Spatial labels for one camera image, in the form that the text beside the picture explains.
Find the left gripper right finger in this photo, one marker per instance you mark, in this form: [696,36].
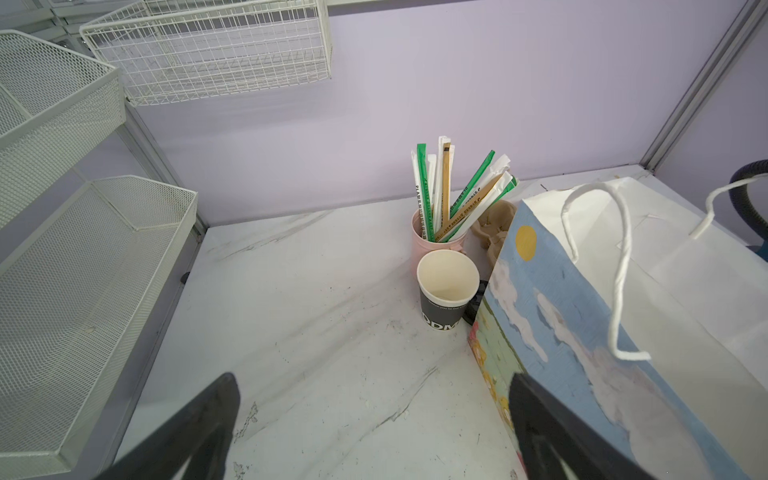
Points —
[555,443]

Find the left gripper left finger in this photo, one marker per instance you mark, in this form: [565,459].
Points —
[195,441]

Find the black plastic cup lid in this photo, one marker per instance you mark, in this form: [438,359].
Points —
[474,304]

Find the green paper takeout bag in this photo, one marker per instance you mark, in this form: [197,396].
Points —
[643,318]

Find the brown pulp cup carrier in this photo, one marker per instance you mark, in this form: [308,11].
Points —
[492,228]

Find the black paper coffee cup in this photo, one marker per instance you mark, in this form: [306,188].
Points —
[448,280]

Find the white mesh shelf lower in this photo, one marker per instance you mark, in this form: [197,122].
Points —
[75,297]

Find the white mesh shelf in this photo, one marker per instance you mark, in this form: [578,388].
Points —
[75,297]
[57,105]

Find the green wrapped straw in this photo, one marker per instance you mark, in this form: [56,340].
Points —
[423,178]

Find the white mesh shelf upper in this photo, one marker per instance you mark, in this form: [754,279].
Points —
[57,105]

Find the white wire basket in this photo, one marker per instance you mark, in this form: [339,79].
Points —
[176,51]

